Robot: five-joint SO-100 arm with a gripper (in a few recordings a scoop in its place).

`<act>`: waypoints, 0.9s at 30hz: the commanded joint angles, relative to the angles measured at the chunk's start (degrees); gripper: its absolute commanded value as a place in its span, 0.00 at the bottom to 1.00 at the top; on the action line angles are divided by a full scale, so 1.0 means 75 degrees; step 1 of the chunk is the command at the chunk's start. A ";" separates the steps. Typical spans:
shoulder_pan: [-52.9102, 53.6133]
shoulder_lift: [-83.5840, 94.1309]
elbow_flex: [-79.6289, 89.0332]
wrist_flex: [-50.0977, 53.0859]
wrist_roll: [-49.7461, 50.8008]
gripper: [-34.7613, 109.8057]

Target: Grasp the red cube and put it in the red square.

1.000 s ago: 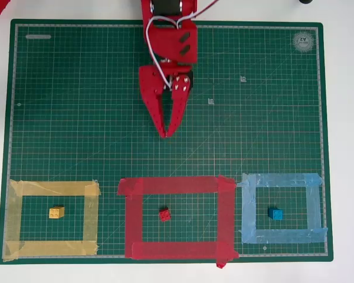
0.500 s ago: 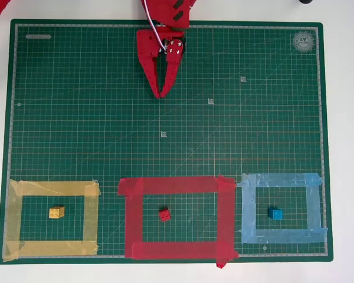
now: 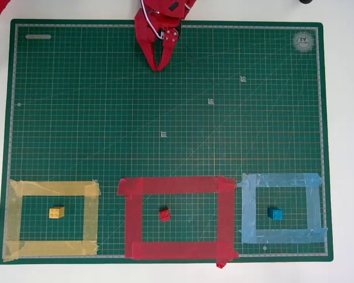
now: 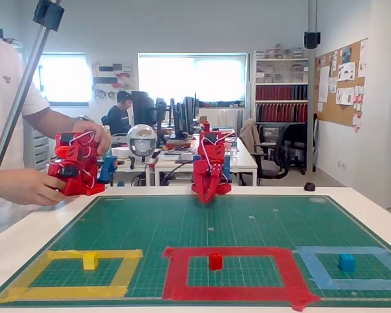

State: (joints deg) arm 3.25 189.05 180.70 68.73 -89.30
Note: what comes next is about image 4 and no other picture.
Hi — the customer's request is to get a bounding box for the white helmet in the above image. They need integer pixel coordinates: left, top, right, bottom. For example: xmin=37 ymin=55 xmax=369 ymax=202
xmin=126 ymin=124 xmax=158 ymax=164

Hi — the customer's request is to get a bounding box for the person's right forearm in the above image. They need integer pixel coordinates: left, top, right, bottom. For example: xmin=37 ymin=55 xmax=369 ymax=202
xmin=0 ymin=168 xmax=20 ymax=198

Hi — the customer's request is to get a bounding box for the white bookshelf with binders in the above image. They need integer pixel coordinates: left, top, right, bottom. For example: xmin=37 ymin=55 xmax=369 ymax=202
xmin=252 ymin=44 xmax=310 ymax=127

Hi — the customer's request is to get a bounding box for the yellow toy brick cube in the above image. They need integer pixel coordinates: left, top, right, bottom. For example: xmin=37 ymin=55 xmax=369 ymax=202
xmin=82 ymin=251 xmax=100 ymax=271

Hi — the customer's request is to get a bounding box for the black computer monitor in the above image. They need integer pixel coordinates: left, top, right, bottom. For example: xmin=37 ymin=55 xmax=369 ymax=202
xmin=169 ymin=93 xmax=199 ymax=138
xmin=155 ymin=97 xmax=169 ymax=131
xmin=131 ymin=91 xmax=157 ymax=128

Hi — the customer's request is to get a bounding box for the person's left forearm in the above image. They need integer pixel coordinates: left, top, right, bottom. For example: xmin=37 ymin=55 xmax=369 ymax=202
xmin=22 ymin=106 xmax=85 ymax=131

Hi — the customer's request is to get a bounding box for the small bright window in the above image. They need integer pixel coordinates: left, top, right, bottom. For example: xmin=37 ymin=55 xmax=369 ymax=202
xmin=35 ymin=52 xmax=93 ymax=107

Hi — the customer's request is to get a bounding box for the white drawer unit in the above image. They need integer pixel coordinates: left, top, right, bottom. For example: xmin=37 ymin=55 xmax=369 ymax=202
xmin=23 ymin=128 xmax=50 ymax=170

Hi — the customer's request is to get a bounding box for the red toy brick cube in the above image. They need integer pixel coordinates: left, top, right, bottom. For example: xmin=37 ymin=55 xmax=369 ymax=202
xmin=209 ymin=252 xmax=223 ymax=271

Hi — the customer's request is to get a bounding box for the person's right hand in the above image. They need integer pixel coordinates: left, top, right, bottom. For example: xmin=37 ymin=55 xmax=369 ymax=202
xmin=17 ymin=168 xmax=68 ymax=207

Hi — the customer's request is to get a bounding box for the blue toy brick cube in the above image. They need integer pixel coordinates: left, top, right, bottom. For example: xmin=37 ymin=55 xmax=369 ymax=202
xmin=338 ymin=253 xmax=356 ymax=273

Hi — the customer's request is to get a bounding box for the person's left hand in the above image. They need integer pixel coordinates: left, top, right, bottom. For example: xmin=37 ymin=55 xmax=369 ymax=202
xmin=72 ymin=121 xmax=113 ymax=157

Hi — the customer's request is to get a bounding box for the black office chair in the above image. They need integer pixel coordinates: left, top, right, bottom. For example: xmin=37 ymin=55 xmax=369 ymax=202
xmin=252 ymin=123 xmax=309 ymax=187

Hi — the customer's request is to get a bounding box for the yellow tape square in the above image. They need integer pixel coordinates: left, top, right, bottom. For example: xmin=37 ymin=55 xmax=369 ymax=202
xmin=0 ymin=248 xmax=143 ymax=305

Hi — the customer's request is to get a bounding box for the cork pin board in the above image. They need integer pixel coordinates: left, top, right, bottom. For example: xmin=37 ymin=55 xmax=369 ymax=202
xmin=314 ymin=37 xmax=369 ymax=131

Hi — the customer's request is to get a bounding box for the beige jacket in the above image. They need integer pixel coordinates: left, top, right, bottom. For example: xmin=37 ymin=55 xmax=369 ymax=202
xmin=240 ymin=118 xmax=265 ymax=156

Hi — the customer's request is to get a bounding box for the red tape square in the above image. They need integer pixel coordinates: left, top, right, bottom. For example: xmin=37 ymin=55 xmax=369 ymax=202
xmin=161 ymin=246 xmax=322 ymax=312

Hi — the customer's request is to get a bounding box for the wall tool board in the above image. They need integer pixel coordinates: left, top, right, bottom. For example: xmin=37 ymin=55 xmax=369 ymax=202
xmin=91 ymin=61 xmax=134 ymax=98

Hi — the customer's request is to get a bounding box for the wide bright window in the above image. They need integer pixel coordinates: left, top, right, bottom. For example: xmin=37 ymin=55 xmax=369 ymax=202
xmin=138 ymin=52 xmax=249 ymax=107

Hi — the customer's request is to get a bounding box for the green cutting mat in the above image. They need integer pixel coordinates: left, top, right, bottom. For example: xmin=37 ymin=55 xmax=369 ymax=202
xmin=0 ymin=194 xmax=391 ymax=309

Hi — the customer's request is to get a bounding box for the black pole clamp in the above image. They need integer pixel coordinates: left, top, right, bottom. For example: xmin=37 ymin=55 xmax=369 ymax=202
xmin=33 ymin=0 xmax=65 ymax=33
xmin=304 ymin=31 xmax=321 ymax=50

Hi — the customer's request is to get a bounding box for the white servo cable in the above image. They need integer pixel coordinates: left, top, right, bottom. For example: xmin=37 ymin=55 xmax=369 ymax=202
xmin=201 ymin=132 xmax=238 ymax=183

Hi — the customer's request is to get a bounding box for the white office desk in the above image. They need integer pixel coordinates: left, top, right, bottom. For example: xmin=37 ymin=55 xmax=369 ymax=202
xmin=112 ymin=128 xmax=259 ymax=187

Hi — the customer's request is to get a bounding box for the upright aluminium pole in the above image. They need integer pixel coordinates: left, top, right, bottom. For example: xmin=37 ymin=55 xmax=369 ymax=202
xmin=307 ymin=0 xmax=318 ymax=173

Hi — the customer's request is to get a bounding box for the seated person in dark top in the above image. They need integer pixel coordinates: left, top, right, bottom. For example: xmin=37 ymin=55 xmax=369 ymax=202
xmin=101 ymin=91 xmax=134 ymax=136

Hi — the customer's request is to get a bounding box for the blue tape square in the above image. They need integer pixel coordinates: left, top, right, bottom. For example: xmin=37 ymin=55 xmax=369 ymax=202
xmin=293 ymin=245 xmax=391 ymax=291

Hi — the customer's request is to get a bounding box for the red leader arm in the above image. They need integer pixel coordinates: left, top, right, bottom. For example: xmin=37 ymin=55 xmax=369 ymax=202
xmin=47 ymin=130 xmax=107 ymax=197

